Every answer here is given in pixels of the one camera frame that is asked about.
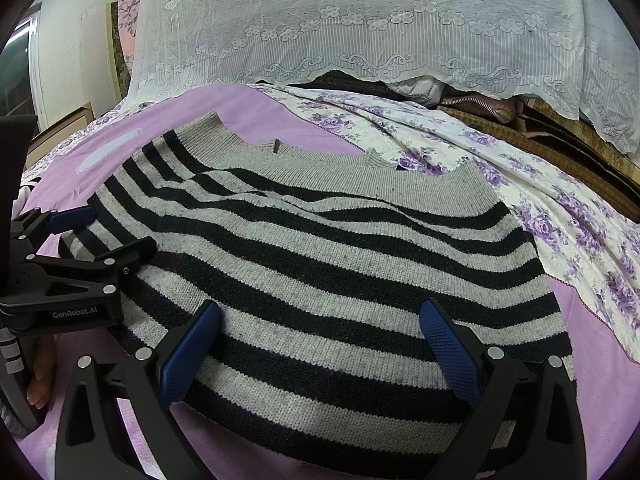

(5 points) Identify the light wooden frame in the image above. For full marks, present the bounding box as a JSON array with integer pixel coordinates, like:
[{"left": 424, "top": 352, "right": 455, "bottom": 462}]
[{"left": 30, "top": 102, "right": 96, "bottom": 167}]

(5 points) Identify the white lace cover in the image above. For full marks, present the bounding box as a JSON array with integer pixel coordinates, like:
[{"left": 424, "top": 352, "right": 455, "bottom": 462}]
[{"left": 122, "top": 0, "right": 640, "bottom": 155}]

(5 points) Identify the black grey striped sweater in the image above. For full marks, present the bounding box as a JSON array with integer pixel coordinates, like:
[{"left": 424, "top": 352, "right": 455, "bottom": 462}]
[{"left": 57, "top": 112, "right": 578, "bottom": 478}]

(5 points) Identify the purple bed sheet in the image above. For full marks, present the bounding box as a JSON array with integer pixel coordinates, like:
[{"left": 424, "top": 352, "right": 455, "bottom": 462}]
[{"left": 15, "top": 82, "right": 640, "bottom": 480}]

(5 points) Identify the black cloth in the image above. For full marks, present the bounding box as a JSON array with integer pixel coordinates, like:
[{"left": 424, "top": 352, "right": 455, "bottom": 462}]
[{"left": 255, "top": 71, "right": 402, "bottom": 99}]

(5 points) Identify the window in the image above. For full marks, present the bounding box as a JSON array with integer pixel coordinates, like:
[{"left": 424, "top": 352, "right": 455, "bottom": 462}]
[{"left": 0, "top": 15, "right": 40, "bottom": 122}]

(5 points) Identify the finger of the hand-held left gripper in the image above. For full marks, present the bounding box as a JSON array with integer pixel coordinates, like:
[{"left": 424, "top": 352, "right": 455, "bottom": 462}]
[
  {"left": 11, "top": 205, "right": 99, "bottom": 262},
  {"left": 27, "top": 236, "right": 159, "bottom": 287}
]

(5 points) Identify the brown woven mat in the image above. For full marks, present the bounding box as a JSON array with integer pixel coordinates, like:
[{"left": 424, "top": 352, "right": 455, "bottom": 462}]
[{"left": 440, "top": 94, "right": 640, "bottom": 197}]

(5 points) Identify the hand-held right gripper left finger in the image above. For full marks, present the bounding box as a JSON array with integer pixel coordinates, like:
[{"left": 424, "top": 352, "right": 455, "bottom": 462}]
[{"left": 54, "top": 300, "right": 223, "bottom": 480}]

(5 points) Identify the pink floral cloth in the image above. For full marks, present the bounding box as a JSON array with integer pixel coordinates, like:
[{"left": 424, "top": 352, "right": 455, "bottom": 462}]
[{"left": 117, "top": 0, "right": 147, "bottom": 67}]

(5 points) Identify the white purple floral sheet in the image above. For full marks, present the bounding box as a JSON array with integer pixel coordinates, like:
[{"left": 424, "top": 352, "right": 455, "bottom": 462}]
[{"left": 22, "top": 82, "right": 640, "bottom": 347}]

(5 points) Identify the dark marbled panel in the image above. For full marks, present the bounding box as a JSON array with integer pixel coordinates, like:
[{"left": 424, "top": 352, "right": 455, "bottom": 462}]
[{"left": 111, "top": 2, "right": 132, "bottom": 102}]

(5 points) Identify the person's left hand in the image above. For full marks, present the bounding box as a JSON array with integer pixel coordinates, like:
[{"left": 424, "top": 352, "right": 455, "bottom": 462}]
[{"left": 25, "top": 335, "right": 57, "bottom": 407}]

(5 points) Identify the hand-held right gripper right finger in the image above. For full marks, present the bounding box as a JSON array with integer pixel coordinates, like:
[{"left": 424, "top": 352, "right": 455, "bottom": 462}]
[{"left": 419, "top": 297, "right": 587, "bottom": 480}]

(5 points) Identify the white padded cloth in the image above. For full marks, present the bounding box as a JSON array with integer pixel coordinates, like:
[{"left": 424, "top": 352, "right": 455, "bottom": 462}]
[{"left": 387, "top": 75, "right": 447, "bottom": 109}]

